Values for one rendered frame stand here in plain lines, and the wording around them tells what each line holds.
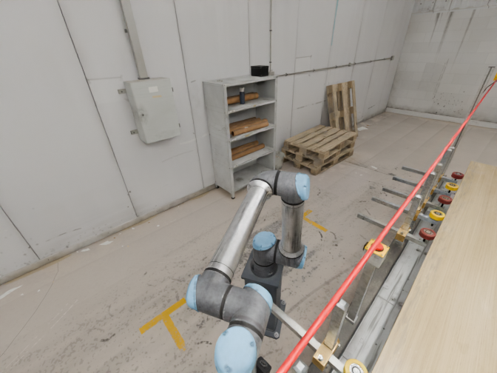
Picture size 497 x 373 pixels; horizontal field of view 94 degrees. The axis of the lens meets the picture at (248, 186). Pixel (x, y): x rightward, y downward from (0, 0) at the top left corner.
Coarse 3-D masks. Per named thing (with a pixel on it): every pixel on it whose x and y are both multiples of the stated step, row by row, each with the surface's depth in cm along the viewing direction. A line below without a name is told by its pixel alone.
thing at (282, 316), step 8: (272, 304) 111; (272, 312) 110; (280, 312) 108; (280, 320) 108; (288, 320) 105; (288, 328) 105; (296, 328) 102; (312, 344) 96; (320, 344) 96; (328, 360) 91; (336, 360) 91; (336, 368) 89
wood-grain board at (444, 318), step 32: (480, 192) 176; (448, 224) 147; (480, 224) 146; (448, 256) 126; (480, 256) 125; (416, 288) 111; (448, 288) 110; (480, 288) 110; (416, 320) 98; (448, 320) 98; (480, 320) 97; (384, 352) 88; (416, 352) 88; (448, 352) 88; (480, 352) 87
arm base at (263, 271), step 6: (252, 258) 161; (252, 264) 156; (258, 264) 151; (270, 264) 150; (276, 264) 156; (252, 270) 156; (258, 270) 152; (264, 270) 151; (270, 270) 153; (276, 270) 155; (258, 276) 154; (264, 276) 152; (270, 276) 153
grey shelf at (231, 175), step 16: (224, 80) 286; (240, 80) 281; (256, 80) 284; (272, 80) 314; (208, 96) 287; (224, 96) 262; (272, 96) 324; (208, 112) 301; (224, 112) 273; (240, 112) 342; (256, 112) 361; (272, 112) 336; (224, 128) 286; (272, 128) 347; (224, 144) 300; (240, 144) 366; (272, 144) 360; (224, 160) 314; (240, 160) 329; (256, 160) 404; (272, 160) 374; (224, 176) 331; (240, 176) 367
